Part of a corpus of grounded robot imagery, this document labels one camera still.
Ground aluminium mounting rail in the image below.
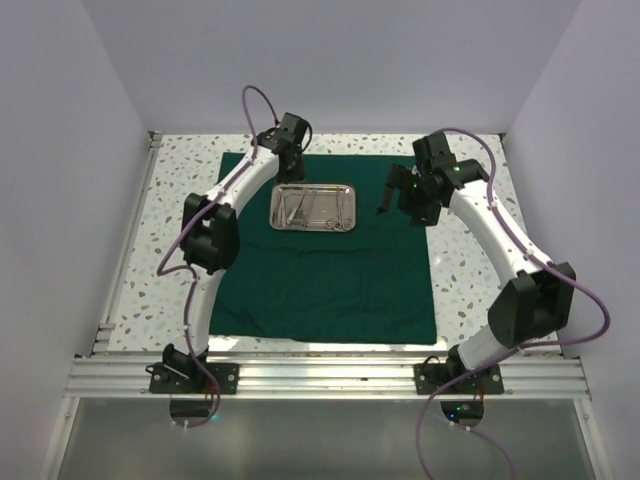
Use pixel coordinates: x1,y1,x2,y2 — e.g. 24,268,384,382
64,352,590,400

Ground steel tweezers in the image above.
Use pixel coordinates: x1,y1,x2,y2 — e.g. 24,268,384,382
281,192,304,227

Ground stainless steel instrument tray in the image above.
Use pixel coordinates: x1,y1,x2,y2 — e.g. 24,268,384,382
269,183,357,233

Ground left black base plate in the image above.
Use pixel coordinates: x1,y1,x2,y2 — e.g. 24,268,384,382
145,363,240,395

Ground steel surgical scissors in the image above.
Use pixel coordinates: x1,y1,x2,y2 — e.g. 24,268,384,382
325,187,344,231

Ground steel forceps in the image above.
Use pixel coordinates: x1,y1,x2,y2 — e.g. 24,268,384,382
292,189,316,229

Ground steel ring-handled clamp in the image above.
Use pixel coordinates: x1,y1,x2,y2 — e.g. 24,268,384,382
334,188,351,231

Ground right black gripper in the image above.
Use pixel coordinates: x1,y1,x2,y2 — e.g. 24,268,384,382
378,162,443,227

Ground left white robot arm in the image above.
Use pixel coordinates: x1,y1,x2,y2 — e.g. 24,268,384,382
156,113,312,393

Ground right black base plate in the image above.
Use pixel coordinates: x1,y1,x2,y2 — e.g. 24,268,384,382
413,363,505,395

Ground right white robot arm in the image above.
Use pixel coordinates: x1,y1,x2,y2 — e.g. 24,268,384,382
377,131,576,393

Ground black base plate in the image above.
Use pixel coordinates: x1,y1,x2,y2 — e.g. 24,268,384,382
413,363,505,395
145,363,240,395

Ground green surgical drape cloth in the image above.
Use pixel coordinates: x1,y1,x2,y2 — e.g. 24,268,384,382
209,155,437,345

